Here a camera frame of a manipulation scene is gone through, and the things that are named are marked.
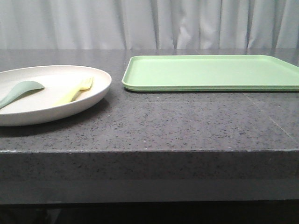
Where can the yellow plastic fork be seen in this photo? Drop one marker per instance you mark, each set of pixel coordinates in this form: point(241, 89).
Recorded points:
point(83, 85)

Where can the beige round plate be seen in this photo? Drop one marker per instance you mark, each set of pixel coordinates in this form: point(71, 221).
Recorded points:
point(39, 107)

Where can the light green serving tray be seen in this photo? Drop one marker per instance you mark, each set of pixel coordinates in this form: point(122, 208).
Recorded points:
point(210, 73)

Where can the sage green spoon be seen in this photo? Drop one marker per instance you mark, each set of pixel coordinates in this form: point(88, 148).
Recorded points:
point(20, 89)

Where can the grey pleated curtain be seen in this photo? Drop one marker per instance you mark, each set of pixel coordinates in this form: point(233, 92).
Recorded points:
point(149, 24)

